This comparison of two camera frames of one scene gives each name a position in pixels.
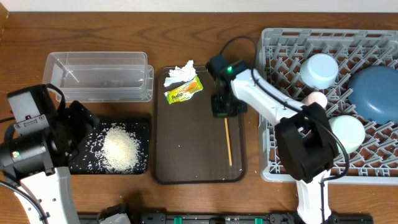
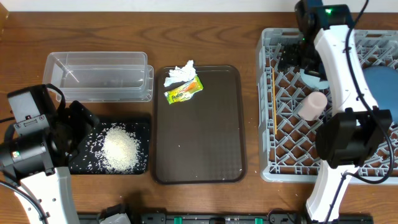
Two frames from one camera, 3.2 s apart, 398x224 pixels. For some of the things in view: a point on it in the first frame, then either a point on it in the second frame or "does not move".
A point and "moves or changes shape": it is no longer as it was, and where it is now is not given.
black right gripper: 220,111 to 289,58
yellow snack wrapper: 183,91 does not move
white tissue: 181,74 does not move
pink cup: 317,97 does not move
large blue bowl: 373,94 does not move
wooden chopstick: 228,142 moves or changes shape
